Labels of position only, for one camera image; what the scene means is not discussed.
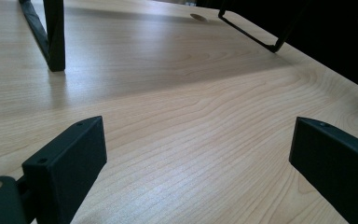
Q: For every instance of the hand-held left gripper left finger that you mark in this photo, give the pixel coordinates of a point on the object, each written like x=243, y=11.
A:
x=65, y=168

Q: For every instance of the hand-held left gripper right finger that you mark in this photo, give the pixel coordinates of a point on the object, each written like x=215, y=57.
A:
x=338, y=168

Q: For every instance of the black metal shelf riser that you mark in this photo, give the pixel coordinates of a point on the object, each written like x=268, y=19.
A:
x=56, y=37

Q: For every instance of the grey round table grommet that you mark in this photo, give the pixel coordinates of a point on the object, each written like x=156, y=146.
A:
x=199, y=17

